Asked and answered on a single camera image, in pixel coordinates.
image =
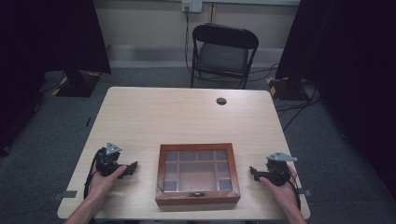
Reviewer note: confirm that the person's right hand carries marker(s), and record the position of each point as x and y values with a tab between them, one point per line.
282	190

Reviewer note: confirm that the wooden glass-lid box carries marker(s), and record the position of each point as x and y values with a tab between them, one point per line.
196	173

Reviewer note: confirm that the black folding chair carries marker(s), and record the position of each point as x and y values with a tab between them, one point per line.
223	55

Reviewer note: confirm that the black stand base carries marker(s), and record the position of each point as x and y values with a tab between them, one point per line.
285	87
76	83

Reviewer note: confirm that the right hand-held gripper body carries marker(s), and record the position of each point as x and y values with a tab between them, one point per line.
278	171

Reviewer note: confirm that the white wall socket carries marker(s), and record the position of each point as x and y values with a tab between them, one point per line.
191	5

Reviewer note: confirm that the black curtain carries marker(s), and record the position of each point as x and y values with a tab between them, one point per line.
37	62
348	77

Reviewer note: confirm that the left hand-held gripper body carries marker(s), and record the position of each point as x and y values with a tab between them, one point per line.
107	160

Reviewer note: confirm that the person's left hand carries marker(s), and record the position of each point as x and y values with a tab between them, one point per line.
102	185

